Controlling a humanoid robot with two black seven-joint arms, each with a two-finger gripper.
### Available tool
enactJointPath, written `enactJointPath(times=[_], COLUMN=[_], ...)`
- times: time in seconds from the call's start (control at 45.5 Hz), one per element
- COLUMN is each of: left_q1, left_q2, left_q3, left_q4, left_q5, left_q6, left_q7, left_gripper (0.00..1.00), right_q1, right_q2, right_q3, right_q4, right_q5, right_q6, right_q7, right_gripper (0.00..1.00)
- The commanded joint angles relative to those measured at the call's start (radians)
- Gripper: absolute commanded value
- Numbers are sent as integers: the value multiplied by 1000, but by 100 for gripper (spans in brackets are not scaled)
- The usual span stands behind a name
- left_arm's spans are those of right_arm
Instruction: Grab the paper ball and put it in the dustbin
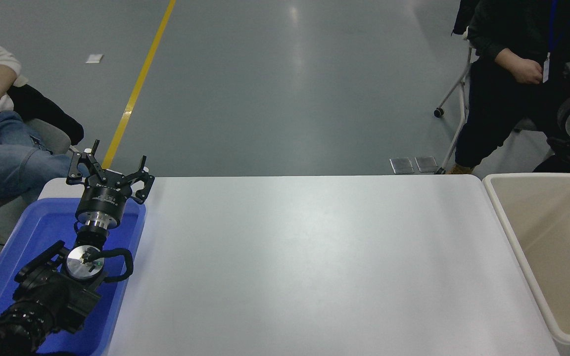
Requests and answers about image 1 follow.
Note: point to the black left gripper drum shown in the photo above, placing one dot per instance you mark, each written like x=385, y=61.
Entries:
x=103, y=200

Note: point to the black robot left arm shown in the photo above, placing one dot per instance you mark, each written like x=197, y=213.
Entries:
x=47, y=296

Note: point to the person's right hand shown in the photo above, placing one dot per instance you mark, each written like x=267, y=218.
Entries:
x=528, y=72

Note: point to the blue plastic tray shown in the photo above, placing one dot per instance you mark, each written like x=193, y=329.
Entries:
x=42, y=227

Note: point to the black jacket on chair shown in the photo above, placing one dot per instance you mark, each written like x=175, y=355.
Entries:
x=42, y=111

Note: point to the white paper scrap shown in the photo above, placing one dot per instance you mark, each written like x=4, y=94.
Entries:
x=94, y=58

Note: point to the black garment on chair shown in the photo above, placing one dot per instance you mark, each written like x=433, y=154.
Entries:
x=463, y=17

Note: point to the large pale plastic bin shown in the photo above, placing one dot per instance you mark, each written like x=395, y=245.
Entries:
x=552, y=232

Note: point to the white wheeled chair frame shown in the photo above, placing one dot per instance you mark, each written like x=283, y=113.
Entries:
x=460, y=99

